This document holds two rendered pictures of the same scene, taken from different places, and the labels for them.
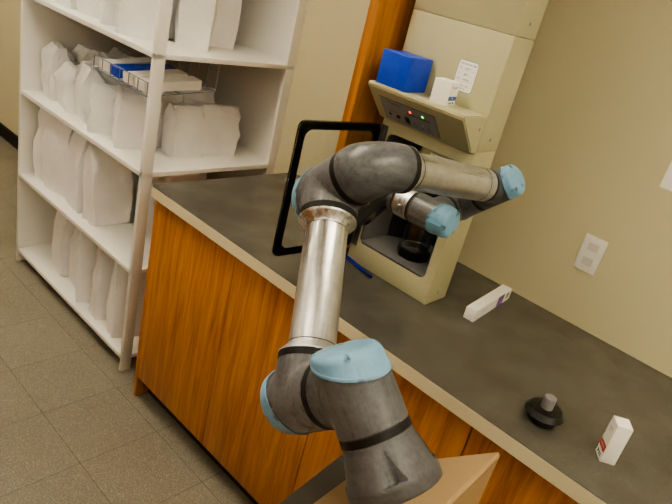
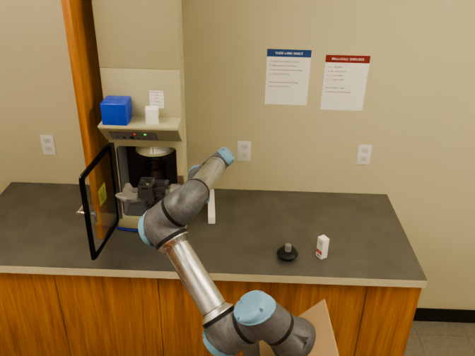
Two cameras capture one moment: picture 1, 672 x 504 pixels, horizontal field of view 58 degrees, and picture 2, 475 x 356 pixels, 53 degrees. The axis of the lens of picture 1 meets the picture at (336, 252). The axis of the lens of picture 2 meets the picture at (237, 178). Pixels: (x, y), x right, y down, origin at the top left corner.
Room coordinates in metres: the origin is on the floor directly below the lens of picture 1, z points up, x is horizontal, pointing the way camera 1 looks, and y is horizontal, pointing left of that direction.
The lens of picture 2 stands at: (-0.02, 0.62, 2.26)
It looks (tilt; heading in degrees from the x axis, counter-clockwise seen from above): 29 degrees down; 324
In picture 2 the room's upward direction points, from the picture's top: 1 degrees clockwise
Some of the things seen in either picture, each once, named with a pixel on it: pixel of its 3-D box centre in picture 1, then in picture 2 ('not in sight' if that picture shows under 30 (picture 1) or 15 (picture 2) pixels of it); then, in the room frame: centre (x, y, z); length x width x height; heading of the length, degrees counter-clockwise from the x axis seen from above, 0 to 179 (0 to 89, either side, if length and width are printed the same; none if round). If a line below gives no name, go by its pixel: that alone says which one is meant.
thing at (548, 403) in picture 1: (546, 408); (288, 251); (1.19, -0.56, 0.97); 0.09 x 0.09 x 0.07
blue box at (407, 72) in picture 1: (404, 70); (116, 110); (1.72, -0.06, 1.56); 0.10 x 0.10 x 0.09; 52
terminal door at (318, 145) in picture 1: (326, 189); (100, 201); (1.68, 0.07, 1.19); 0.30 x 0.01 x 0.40; 137
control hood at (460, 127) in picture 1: (421, 115); (141, 133); (1.66, -0.13, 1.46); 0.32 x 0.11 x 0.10; 52
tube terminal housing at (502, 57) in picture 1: (443, 160); (151, 143); (1.81, -0.24, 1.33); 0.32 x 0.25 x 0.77; 52
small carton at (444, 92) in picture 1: (444, 91); (152, 114); (1.63, -0.17, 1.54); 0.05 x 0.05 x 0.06; 61
